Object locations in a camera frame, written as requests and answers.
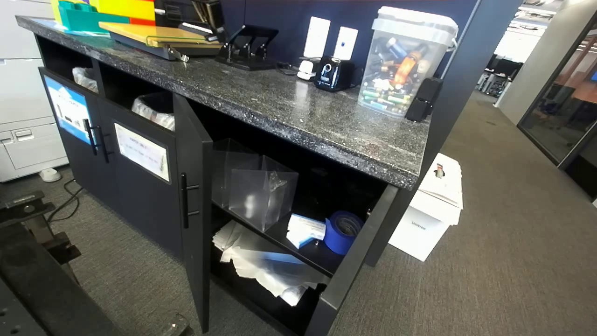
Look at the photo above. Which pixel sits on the clear plastic box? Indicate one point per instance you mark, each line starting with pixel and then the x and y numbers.
pixel 252 184

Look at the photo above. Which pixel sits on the white and blue paper pack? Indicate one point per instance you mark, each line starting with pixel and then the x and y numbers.
pixel 304 231

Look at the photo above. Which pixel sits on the black cabinet with granite counter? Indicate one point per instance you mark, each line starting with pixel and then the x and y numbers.
pixel 280 106

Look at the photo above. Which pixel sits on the blue tape roll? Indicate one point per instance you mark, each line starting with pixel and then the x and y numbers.
pixel 341 233

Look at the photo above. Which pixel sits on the black electric pencil sharpener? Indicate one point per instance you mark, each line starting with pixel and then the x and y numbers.
pixel 328 76

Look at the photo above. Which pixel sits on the small white desk device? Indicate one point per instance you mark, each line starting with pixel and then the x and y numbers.
pixel 306 70

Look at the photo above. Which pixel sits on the crumpled white plastic sheets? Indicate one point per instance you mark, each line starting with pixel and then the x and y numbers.
pixel 267 264

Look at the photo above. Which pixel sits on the black cabinet end door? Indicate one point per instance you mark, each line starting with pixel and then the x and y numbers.
pixel 351 262

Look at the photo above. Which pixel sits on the plain black open cabinet door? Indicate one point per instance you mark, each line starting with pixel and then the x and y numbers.
pixel 196 206

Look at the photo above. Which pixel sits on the black hole punch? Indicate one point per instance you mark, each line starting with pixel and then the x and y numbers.
pixel 248 50

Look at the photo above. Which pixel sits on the white cardboard box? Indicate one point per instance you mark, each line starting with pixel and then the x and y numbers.
pixel 429 212

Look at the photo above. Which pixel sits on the black handheld device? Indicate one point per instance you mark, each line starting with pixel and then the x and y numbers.
pixel 422 100

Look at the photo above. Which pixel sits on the clear plastic bin of markers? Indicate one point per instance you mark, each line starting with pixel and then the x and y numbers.
pixel 401 63

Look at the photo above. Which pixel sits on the large clear trash bag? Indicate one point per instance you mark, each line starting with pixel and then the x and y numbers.
pixel 153 113

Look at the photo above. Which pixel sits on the white paper label sign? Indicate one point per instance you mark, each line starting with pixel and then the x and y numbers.
pixel 142 152

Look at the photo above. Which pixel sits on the black cabinet door white sign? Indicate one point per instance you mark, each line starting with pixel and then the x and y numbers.
pixel 142 199

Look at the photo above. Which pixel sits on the yellow paper cutter board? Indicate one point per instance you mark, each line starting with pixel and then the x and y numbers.
pixel 159 38

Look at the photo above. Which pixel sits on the red toy building block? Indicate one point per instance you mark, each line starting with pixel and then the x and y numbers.
pixel 144 22

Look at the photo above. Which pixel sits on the black office chairs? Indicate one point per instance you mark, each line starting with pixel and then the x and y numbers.
pixel 494 74

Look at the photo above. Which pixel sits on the black cabinet door blue sign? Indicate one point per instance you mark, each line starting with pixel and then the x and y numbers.
pixel 75 162

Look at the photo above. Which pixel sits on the large yellow toy building block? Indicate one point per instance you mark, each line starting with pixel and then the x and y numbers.
pixel 123 9

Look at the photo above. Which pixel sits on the blue paper label sign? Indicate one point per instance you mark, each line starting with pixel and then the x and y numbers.
pixel 67 111

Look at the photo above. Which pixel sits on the white printer foot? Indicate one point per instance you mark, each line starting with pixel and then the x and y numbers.
pixel 49 175

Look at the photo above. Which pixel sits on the green toy building block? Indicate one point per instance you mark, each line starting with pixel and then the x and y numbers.
pixel 80 18

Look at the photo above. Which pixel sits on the glass office door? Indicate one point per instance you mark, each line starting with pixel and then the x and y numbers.
pixel 562 106

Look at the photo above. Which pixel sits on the white office printer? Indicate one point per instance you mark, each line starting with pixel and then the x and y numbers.
pixel 24 113

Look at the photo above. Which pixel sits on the small yellow-green toy block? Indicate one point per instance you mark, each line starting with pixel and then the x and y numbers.
pixel 54 10

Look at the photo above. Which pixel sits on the white wall outlet plate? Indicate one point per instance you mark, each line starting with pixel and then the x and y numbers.
pixel 317 38

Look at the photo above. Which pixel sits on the white wall jack plate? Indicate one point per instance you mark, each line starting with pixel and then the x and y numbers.
pixel 345 44

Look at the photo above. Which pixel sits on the black metal base frame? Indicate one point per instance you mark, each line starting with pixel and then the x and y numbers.
pixel 37 274

